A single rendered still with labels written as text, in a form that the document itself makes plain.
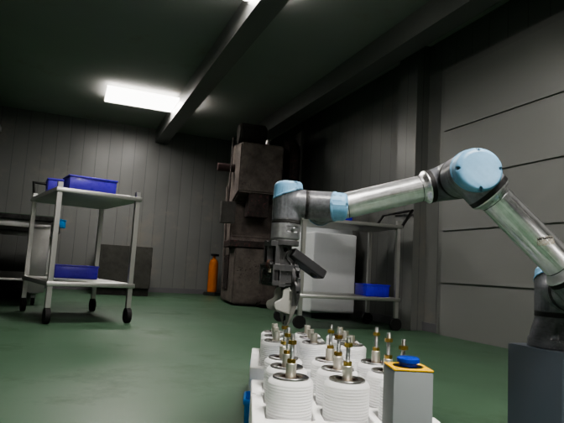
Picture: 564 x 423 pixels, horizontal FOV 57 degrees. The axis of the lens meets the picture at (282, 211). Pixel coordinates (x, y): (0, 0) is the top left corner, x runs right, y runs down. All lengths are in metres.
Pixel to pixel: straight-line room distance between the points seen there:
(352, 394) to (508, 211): 0.64
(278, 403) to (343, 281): 4.62
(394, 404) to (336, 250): 4.72
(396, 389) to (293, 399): 0.23
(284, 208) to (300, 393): 0.46
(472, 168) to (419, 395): 0.64
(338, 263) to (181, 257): 3.95
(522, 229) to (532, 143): 2.78
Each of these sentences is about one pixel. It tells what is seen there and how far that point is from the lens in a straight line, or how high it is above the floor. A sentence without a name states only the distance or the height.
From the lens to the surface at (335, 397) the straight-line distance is 1.11.
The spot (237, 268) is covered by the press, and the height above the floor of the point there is 0.46.
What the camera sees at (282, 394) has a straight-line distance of 1.09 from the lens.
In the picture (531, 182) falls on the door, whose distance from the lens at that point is 4.15.
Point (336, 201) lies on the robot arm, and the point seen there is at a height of 0.65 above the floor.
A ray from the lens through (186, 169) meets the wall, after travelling 9.12.
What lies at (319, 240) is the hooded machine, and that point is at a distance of 5.52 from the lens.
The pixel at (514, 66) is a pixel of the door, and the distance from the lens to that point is 4.52.
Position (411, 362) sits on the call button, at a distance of 0.97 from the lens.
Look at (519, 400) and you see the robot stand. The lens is 1.68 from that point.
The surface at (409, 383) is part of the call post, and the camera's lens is 0.96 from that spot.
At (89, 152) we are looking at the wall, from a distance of 8.97.
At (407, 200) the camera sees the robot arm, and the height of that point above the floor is 0.69.
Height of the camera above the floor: 0.47
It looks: 7 degrees up
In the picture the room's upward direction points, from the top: 3 degrees clockwise
